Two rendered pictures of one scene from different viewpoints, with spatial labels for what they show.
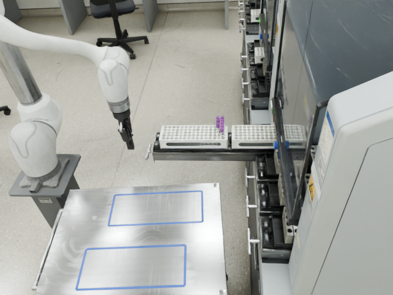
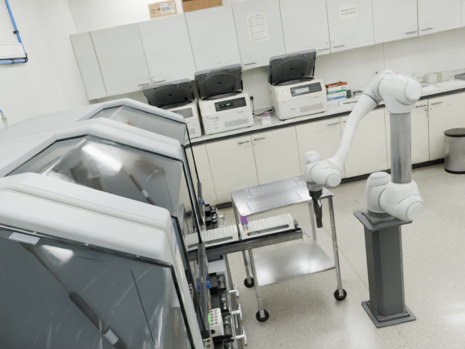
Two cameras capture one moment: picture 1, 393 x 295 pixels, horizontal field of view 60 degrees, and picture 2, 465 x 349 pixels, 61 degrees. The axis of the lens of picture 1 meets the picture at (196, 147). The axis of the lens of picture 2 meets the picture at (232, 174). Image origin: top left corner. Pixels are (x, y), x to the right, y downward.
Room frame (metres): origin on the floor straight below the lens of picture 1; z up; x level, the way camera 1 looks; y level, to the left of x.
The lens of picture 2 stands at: (3.08, -0.45, 1.85)
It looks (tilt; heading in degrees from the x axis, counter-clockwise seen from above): 19 degrees down; 170
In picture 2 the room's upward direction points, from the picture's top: 11 degrees counter-clockwise
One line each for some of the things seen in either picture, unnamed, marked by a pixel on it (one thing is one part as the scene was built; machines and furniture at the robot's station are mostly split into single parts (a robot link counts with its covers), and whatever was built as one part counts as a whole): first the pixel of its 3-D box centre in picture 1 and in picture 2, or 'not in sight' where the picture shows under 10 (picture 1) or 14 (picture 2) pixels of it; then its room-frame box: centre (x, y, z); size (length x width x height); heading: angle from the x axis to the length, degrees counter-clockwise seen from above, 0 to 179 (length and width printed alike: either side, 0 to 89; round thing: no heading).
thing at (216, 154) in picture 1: (224, 146); (244, 240); (1.12, -0.13, 0.78); 0.73 x 0.14 x 0.09; 82
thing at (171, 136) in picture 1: (193, 137); (266, 227); (1.14, 0.01, 0.83); 0.30 x 0.10 x 0.06; 83
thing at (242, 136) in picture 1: (265, 137); (211, 238); (1.09, -0.31, 0.83); 0.30 x 0.10 x 0.06; 82
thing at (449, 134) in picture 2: not in sight; (459, 150); (-0.55, 2.74, 0.23); 0.38 x 0.31 x 0.46; 172
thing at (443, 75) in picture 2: not in sight; (436, 77); (-1.28, 3.05, 0.95); 0.25 x 0.11 x 0.10; 78
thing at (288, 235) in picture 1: (287, 225); not in sight; (0.64, -0.28, 0.85); 0.12 x 0.02 x 0.06; 171
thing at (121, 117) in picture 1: (122, 116); (315, 196); (1.18, 0.30, 0.96); 0.08 x 0.07 x 0.09; 172
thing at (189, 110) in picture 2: not in sight; (173, 109); (-1.52, -0.21, 1.22); 0.62 x 0.56 x 0.64; 170
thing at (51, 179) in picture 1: (41, 172); (379, 210); (1.11, 0.72, 0.73); 0.22 x 0.18 x 0.06; 172
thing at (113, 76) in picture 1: (113, 78); (313, 166); (1.19, 0.30, 1.14); 0.13 x 0.11 x 0.16; 1
